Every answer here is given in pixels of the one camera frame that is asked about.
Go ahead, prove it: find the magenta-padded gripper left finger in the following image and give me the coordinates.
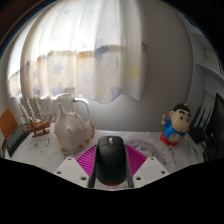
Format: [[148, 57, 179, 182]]
[[53, 144, 100, 189]]

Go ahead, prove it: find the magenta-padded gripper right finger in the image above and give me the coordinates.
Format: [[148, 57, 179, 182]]
[[123, 144, 170, 189]]

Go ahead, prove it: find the black computer mouse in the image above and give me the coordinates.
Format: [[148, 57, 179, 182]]
[[94, 135, 129, 187]]

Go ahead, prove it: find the round purple patterned mouse pad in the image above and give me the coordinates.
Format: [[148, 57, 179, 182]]
[[124, 137, 166, 166]]

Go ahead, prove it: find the white printed tablecloth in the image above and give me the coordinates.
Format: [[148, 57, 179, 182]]
[[4, 127, 206, 175]]

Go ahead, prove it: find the large white conch shell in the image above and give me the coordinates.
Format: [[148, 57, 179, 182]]
[[53, 102, 96, 156]]

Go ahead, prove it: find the cartoon boy figurine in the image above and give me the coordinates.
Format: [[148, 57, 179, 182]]
[[159, 102, 193, 147]]

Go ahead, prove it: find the wooden sailing ship model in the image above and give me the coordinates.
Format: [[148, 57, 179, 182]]
[[17, 96, 55, 139]]

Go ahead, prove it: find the black router with antennas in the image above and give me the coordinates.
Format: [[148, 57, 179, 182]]
[[188, 105, 213, 145]]

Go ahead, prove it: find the white radiator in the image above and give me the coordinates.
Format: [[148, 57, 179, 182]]
[[18, 92, 92, 126]]

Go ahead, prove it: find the brown wooden chair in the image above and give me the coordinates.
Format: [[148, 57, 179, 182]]
[[0, 106, 20, 142]]

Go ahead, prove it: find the black monitor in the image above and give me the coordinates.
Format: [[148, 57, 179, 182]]
[[202, 92, 224, 163]]

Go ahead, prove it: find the white star-print curtain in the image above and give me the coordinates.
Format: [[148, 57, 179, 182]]
[[6, 0, 150, 105]]

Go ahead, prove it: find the white wall shelf unit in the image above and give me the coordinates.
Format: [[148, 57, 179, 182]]
[[189, 29, 224, 82]]

